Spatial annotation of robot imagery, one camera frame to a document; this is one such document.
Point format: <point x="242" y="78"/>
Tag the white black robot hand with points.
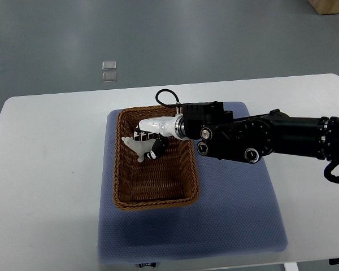
<point x="159" y="129"/>

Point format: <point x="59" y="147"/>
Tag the white bear figurine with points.
<point x="139" y="147"/>

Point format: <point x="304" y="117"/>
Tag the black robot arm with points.
<point x="248" y="139"/>

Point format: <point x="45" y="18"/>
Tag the brown wicker basket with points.
<point x="170" y="181"/>

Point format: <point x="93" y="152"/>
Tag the upper silver floor plate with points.
<point x="109" y="65"/>

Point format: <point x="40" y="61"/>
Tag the blue grey quilted mat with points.
<point x="236" y="213"/>

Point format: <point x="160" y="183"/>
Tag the wooden box corner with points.
<point x="325" y="7"/>

